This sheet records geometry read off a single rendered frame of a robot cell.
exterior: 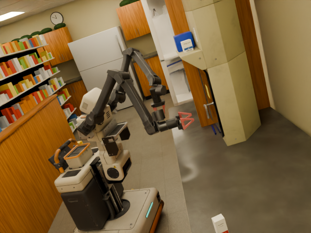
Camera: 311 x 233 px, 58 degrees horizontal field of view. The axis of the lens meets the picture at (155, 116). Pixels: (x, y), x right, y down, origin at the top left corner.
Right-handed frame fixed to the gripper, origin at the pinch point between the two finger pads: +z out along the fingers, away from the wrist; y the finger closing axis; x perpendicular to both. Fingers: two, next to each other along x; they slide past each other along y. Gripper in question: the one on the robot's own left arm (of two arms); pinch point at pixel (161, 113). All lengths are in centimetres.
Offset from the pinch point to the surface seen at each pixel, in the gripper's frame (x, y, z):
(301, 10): -63, 77, -47
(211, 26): -46, 41, -51
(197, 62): -46, 30, -36
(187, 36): -27, 30, -48
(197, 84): -9.2, 29.9, -15.0
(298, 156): -75, 61, 16
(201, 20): -46, 37, -56
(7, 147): 64, -162, 7
